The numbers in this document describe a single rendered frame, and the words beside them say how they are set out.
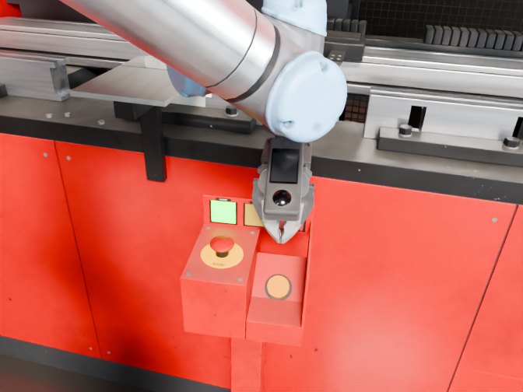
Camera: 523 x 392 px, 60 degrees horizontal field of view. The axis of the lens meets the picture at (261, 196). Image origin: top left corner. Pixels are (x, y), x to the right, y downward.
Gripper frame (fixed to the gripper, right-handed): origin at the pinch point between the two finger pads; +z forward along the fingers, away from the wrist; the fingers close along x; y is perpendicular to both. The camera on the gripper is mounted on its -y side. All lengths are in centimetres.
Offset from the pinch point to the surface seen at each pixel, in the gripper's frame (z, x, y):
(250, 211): 2.9, 6.2, 9.9
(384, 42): -9, -20, 76
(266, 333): 15.1, 1.0, -6.4
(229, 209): 2.9, 10.2, 9.9
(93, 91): -14.8, 35.3, 16.8
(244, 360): 29.0, 5.3, -2.6
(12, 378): 86, 84, 18
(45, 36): -6, 76, 70
